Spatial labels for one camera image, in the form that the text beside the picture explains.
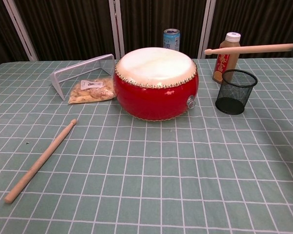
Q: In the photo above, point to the wooden drumstick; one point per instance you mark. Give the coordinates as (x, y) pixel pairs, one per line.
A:
(246, 48)
(41, 159)

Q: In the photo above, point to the red drum with white skin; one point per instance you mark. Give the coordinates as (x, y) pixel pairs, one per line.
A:
(153, 85)

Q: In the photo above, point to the brown drink bottle white cap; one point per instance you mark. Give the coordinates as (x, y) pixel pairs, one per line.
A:
(225, 65)

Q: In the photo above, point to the black mesh pen cup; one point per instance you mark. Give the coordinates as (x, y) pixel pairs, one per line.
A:
(234, 97)

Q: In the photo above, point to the blue and white drink can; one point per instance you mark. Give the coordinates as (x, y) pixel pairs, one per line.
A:
(172, 40)

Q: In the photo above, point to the green checked tablecloth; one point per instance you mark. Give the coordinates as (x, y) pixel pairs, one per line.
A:
(161, 170)

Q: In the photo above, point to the clear bag of snacks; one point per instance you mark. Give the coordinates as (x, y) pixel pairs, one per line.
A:
(92, 91)

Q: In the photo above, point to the white partition frame post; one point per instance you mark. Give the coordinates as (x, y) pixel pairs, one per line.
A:
(116, 26)
(22, 29)
(207, 24)

